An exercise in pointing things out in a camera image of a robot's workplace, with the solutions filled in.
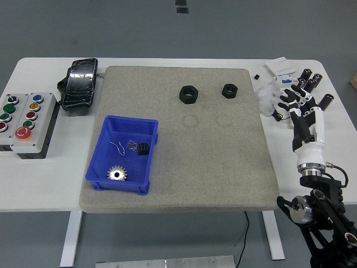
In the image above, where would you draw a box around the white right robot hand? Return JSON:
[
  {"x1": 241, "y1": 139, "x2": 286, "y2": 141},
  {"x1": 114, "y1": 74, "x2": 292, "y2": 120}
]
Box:
[{"x1": 277, "y1": 85, "x2": 326, "y2": 166}]

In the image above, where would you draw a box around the large steel gear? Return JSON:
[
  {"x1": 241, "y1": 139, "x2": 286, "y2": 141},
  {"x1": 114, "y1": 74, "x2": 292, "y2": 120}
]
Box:
[{"x1": 107, "y1": 165, "x2": 129, "y2": 181}]

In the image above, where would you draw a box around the small black hex nut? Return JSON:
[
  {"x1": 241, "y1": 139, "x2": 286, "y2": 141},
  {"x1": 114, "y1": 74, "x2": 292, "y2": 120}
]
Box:
[{"x1": 221, "y1": 83, "x2": 239, "y2": 99}]

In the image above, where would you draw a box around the large black hex nut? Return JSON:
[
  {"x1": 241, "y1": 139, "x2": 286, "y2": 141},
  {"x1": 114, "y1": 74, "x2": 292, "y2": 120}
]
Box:
[{"x1": 178, "y1": 85, "x2": 200, "y2": 104}]

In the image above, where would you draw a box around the grey emergency stop button box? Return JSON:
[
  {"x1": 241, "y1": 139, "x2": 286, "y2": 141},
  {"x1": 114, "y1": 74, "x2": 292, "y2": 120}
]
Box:
[{"x1": 10, "y1": 92, "x2": 61, "y2": 160}]

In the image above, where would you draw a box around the clear plastic bag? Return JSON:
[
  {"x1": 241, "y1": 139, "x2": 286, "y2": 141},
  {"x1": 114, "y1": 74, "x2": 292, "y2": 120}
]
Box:
[{"x1": 255, "y1": 83, "x2": 282, "y2": 117}]

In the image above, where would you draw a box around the white flat carton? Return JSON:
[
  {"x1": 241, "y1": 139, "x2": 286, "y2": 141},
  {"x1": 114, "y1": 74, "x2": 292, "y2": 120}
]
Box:
[{"x1": 264, "y1": 57, "x2": 296, "y2": 78}]

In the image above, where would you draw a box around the white table leg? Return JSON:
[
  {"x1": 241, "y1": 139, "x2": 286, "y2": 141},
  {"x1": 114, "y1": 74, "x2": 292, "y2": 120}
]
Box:
[
  {"x1": 262, "y1": 210, "x2": 285, "y2": 260},
  {"x1": 60, "y1": 211, "x2": 83, "y2": 267}
]

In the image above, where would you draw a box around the grey-brown mat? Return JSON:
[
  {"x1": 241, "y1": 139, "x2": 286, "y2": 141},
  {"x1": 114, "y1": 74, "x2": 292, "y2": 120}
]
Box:
[{"x1": 79, "y1": 65, "x2": 281, "y2": 214}]

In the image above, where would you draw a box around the silver metal plate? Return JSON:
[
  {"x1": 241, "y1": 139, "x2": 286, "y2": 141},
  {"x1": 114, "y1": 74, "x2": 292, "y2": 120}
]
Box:
[{"x1": 95, "y1": 255, "x2": 236, "y2": 268}]

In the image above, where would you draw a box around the blue plastic bin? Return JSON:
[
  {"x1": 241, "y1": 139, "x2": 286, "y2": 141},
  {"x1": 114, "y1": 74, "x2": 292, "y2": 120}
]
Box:
[{"x1": 85, "y1": 115, "x2": 159, "y2": 196}]

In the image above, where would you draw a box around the black wrapped device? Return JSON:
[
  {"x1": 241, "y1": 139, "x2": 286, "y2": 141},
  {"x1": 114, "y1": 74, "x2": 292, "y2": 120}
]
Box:
[{"x1": 57, "y1": 57, "x2": 100, "y2": 112}]

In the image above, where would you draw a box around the black adapter cord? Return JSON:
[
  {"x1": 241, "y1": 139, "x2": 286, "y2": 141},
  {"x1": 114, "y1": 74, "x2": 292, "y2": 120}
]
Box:
[{"x1": 272, "y1": 104, "x2": 292, "y2": 122}]

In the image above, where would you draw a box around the black hanging cable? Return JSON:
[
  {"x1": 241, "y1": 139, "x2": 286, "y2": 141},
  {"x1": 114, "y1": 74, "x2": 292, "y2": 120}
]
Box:
[{"x1": 235, "y1": 211, "x2": 250, "y2": 268}]

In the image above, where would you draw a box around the white wire scrap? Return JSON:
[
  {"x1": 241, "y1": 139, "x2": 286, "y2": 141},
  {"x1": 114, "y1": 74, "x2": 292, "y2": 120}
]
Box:
[{"x1": 109, "y1": 140, "x2": 127, "y2": 155}]

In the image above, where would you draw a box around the grey selector switch button box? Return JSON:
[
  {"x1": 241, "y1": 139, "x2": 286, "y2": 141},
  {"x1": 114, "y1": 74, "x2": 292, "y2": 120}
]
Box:
[{"x1": 0, "y1": 93, "x2": 30, "y2": 153}]

